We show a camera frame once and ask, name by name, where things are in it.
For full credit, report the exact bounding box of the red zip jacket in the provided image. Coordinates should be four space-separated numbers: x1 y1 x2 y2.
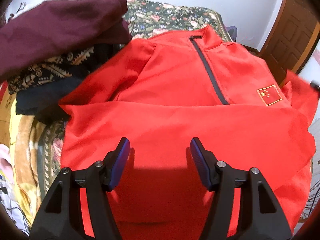
59 27 319 239

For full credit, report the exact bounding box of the brown wooden door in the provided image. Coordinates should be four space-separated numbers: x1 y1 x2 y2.
259 0 319 84

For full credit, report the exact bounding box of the yellow blanket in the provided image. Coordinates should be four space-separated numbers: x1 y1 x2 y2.
1 95 45 225

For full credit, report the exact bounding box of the black folded garment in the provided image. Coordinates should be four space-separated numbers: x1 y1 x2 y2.
16 77 82 125

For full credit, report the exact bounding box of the purple grey bag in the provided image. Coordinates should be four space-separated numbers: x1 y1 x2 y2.
226 25 238 42

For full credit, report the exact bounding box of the dark patterned folded garment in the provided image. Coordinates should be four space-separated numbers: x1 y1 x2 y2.
7 44 123 95

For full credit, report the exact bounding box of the maroon folded garment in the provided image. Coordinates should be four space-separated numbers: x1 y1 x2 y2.
1 0 131 81

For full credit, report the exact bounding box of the green floral bed cover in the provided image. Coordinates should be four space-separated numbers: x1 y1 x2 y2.
123 0 235 41

